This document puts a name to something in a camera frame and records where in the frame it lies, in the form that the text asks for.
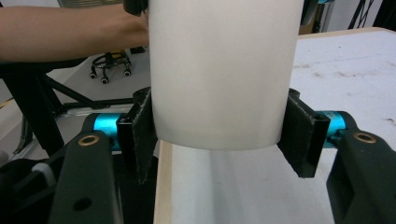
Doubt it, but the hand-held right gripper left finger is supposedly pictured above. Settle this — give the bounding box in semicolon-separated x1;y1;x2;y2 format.
47;86;159;224

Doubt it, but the single white paper cup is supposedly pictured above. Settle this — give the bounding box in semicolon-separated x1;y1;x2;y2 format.
147;0;305;152

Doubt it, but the black wheeled chair base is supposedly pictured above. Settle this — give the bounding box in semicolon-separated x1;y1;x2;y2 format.
89;50;133;85

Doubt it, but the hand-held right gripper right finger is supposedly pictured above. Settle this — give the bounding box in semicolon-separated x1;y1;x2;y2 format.
276;88;396;224

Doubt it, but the hanging black cable bundle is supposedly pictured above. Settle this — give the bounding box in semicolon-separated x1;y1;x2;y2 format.
346;0;396;31

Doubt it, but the black metal frame stand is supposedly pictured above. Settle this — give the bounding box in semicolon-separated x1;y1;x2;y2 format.
0;57;135;157

